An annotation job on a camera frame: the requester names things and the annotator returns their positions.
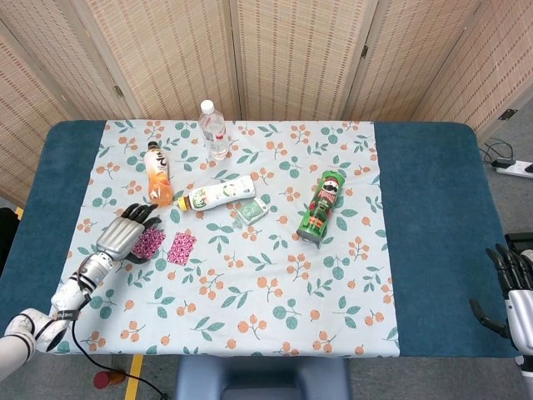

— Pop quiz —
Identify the bamboo folding screen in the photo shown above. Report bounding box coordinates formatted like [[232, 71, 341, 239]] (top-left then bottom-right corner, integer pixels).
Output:
[[0, 0, 533, 208]]

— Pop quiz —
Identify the clear water bottle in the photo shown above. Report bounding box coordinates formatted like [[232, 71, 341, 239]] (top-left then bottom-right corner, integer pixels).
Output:
[[197, 99, 230, 162]]

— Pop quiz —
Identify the white yellow-capped drink bottle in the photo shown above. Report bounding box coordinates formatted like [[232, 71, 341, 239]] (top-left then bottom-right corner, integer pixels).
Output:
[[177, 175, 257, 212]]

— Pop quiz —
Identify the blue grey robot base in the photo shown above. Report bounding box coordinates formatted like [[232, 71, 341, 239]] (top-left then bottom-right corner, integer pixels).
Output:
[[173, 356, 353, 400]]

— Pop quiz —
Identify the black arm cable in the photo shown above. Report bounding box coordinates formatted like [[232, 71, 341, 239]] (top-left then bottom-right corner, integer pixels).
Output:
[[71, 287, 172, 400]]

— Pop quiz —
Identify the red cylinder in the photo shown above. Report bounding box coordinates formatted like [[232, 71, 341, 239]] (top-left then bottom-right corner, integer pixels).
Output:
[[92, 368, 127, 390]]

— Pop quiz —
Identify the floral print tablecloth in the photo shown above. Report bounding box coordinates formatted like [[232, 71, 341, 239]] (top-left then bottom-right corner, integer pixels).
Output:
[[37, 119, 401, 359]]

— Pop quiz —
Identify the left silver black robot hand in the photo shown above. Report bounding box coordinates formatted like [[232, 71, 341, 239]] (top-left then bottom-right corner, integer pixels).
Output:
[[95, 202, 163, 265]]

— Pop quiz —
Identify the black equipment box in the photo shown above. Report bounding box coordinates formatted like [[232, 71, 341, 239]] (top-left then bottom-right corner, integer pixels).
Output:
[[505, 232, 533, 253]]

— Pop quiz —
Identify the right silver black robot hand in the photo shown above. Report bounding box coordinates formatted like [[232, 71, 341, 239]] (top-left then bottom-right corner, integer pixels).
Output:
[[469, 243, 533, 358]]

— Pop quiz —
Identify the green white tissue pack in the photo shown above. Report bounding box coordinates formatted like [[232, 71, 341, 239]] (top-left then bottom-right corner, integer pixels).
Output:
[[237, 197, 270, 227]]

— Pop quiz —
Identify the black object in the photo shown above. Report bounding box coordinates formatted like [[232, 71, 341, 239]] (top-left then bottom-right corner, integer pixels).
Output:
[[0, 207, 20, 278]]

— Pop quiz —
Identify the green Pringles can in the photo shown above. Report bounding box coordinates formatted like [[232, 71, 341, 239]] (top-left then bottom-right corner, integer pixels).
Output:
[[296, 169, 348, 245]]

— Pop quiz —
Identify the black cable with plug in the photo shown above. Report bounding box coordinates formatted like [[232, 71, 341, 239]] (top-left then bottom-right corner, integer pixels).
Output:
[[478, 137, 516, 168]]

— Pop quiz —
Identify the white power strip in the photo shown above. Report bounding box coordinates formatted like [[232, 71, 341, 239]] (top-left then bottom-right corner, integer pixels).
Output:
[[491, 159, 533, 179]]

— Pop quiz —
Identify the orange juice bottle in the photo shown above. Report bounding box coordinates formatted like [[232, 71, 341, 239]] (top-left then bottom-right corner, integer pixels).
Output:
[[143, 140, 175, 208]]

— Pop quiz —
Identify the teal table cover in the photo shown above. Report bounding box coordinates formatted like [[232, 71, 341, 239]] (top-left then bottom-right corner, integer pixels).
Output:
[[0, 119, 524, 359]]

